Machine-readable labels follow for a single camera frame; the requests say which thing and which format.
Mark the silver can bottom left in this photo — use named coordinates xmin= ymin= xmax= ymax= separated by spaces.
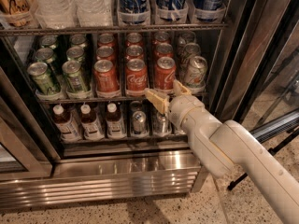
xmin=132 ymin=111 xmax=147 ymax=134

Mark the tea bottle left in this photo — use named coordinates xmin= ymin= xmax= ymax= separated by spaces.
xmin=52 ymin=105 xmax=81 ymax=142

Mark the glass fridge door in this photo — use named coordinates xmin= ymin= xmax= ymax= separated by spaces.
xmin=204 ymin=0 xmax=299 ymax=145

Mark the silver can bottom middle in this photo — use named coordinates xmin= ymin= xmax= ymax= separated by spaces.
xmin=154 ymin=113 xmax=169 ymax=134

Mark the top wire shelf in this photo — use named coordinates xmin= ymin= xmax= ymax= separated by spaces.
xmin=0 ymin=23 xmax=228 ymax=36

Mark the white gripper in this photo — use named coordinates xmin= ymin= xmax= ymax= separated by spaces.
xmin=145 ymin=79 xmax=205 ymax=132

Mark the yellow LaCroix can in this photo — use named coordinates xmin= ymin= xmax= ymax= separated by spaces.
xmin=0 ymin=0 xmax=35 ymax=27

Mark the middle wire shelf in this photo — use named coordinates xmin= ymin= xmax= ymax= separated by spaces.
xmin=37 ymin=92 xmax=208 ymax=105

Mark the tea bottle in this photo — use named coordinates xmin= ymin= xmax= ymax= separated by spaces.
xmin=106 ymin=103 xmax=126 ymax=139
xmin=80 ymin=105 xmax=104 ymax=141
xmin=52 ymin=105 xmax=81 ymax=142

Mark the right clear water bottle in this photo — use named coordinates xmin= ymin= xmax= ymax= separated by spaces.
xmin=74 ymin=0 xmax=112 ymax=27

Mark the wire shelf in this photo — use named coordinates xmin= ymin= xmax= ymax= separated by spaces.
xmin=37 ymin=92 xmax=208 ymax=105
xmin=62 ymin=133 xmax=187 ymax=145
xmin=0 ymin=23 xmax=228 ymax=36

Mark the blue Pepsi can right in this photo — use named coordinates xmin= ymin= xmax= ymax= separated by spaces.
xmin=192 ymin=0 xmax=225 ymax=22

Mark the silver can column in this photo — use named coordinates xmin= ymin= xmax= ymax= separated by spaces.
xmin=178 ymin=31 xmax=196 ymax=46
xmin=180 ymin=43 xmax=201 ymax=63

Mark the green can column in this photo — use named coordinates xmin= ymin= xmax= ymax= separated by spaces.
xmin=62 ymin=61 xmax=91 ymax=93
xmin=70 ymin=35 xmax=88 ymax=49
xmin=66 ymin=46 xmax=85 ymax=63

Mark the silver can back right column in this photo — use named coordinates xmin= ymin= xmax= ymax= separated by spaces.
xmin=178 ymin=31 xmax=196 ymax=46

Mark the stainless steel fridge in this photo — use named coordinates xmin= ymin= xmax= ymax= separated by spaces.
xmin=0 ymin=0 xmax=299 ymax=211

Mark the left clear water bottle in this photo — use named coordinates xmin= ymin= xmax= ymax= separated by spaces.
xmin=36 ymin=0 xmax=76 ymax=29

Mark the green can far-left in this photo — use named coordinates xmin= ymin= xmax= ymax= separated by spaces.
xmin=27 ymin=62 xmax=61 ymax=95
xmin=40 ymin=35 xmax=59 ymax=49
xmin=35 ymin=48 xmax=56 ymax=66

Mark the silver 7up can front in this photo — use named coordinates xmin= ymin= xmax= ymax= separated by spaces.
xmin=183 ymin=55 xmax=207 ymax=88

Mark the tea bottle middle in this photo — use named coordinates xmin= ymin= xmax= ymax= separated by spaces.
xmin=80 ymin=105 xmax=104 ymax=141

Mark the bottom wire shelf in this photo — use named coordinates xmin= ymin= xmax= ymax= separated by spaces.
xmin=62 ymin=133 xmax=187 ymax=145

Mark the green can front far-left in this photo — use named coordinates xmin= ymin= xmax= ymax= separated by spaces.
xmin=27 ymin=62 xmax=61 ymax=95

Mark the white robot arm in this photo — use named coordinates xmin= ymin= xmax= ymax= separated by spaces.
xmin=145 ymin=80 xmax=299 ymax=224

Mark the black tripod leg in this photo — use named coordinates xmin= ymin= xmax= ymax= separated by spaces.
xmin=227 ymin=128 xmax=299 ymax=190

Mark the red coke can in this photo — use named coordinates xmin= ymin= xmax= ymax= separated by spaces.
xmin=154 ymin=43 xmax=174 ymax=59
xmin=126 ymin=45 xmax=144 ymax=61
xmin=154 ymin=57 xmax=177 ymax=91
xmin=151 ymin=31 xmax=170 ymax=46
xmin=125 ymin=33 xmax=143 ymax=47
xmin=96 ymin=46 xmax=116 ymax=62
xmin=97 ymin=33 xmax=116 ymax=48
xmin=125 ymin=59 xmax=148 ymax=91
xmin=93 ymin=60 xmax=120 ymax=92

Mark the green can back far-left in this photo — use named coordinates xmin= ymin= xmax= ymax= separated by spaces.
xmin=40 ymin=35 xmax=59 ymax=49

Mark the blue Pepsi can left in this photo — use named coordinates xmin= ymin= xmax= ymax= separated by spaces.
xmin=118 ymin=0 xmax=149 ymax=25

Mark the silver can middle right column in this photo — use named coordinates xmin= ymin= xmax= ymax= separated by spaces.
xmin=180 ymin=43 xmax=201 ymax=63

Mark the tea bottle right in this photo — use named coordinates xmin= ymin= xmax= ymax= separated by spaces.
xmin=106 ymin=103 xmax=126 ymax=139

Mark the clear water bottle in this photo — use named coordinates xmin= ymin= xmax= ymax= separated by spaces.
xmin=36 ymin=0 xmax=76 ymax=29
xmin=74 ymin=0 xmax=112 ymax=27

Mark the green can middle far-left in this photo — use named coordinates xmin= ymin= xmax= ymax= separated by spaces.
xmin=35 ymin=48 xmax=56 ymax=66

